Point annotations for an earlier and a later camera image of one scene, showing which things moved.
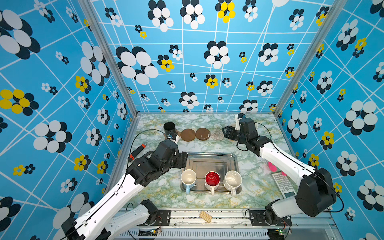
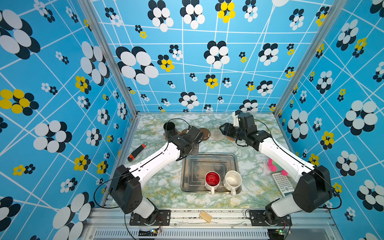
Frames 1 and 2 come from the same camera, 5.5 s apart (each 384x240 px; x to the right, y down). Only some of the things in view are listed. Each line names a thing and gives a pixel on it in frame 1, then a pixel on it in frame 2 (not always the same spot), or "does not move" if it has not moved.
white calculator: [284, 184] does not move
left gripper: [182, 159] -> [196, 152]
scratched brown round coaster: [203, 134] does not move
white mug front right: [232, 180] does not move
